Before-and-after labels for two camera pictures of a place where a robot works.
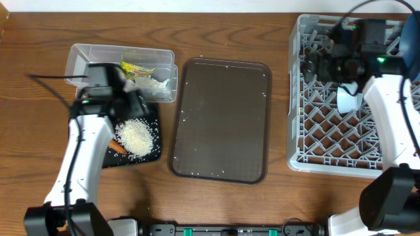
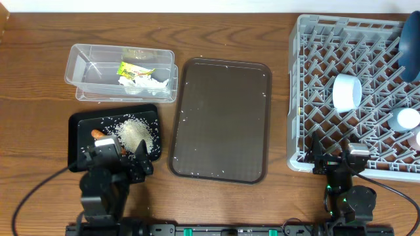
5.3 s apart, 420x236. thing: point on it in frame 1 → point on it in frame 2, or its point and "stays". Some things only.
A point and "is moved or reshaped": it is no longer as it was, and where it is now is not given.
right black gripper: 327,64 → 328,161
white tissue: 146,84 stays
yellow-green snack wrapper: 132,70 stays
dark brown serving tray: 221,127 stays
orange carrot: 117,147 is moved or reshaped
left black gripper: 132,101 → 122,162
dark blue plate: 409,45 stays
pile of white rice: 136,136 stays
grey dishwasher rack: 321,137 stays
